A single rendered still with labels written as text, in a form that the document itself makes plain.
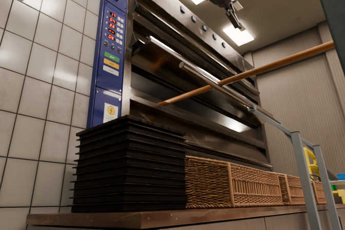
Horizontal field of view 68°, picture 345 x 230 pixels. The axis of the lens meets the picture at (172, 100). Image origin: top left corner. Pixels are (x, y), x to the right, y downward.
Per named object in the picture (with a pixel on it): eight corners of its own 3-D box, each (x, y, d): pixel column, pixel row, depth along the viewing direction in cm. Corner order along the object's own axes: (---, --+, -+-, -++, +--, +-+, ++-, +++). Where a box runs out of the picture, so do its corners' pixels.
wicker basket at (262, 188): (133, 210, 112) (135, 148, 123) (202, 208, 153) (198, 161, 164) (234, 208, 84) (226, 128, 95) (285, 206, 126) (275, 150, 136)
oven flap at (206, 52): (135, 9, 155) (128, -9, 166) (256, 95, 281) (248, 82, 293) (139, 3, 153) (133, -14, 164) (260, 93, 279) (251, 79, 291)
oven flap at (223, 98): (151, 40, 135) (126, 61, 144) (274, 118, 261) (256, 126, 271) (150, 37, 136) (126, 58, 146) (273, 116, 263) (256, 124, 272)
